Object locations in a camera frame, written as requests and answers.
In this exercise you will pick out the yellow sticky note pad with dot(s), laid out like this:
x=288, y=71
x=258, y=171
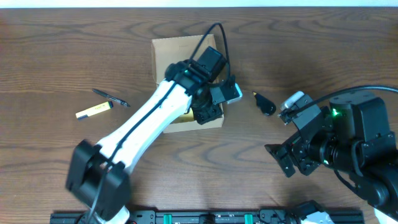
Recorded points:
x=186, y=117

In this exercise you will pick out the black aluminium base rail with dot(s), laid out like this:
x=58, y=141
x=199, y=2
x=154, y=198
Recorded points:
x=260, y=216

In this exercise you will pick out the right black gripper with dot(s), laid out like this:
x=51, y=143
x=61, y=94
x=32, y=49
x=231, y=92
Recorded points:
x=298, y=152

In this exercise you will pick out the yellow highlighter marker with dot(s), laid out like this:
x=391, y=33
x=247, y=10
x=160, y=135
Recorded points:
x=94, y=110

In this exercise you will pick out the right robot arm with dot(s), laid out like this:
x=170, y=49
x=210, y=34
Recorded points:
x=352, y=137

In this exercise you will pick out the cardboard box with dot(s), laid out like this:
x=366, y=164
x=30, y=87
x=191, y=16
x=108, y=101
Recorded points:
x=172, y=50

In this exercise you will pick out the black correction tape dispenser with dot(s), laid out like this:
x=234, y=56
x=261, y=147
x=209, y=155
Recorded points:
x=266, y=106

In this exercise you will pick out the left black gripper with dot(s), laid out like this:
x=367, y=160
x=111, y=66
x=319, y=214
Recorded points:
x=208, y=111

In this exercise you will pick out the black ballpoint pen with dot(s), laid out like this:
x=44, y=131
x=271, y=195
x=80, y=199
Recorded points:
x=110, y=97

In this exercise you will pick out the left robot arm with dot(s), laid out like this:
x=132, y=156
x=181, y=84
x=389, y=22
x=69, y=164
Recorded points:
x=99, y=173

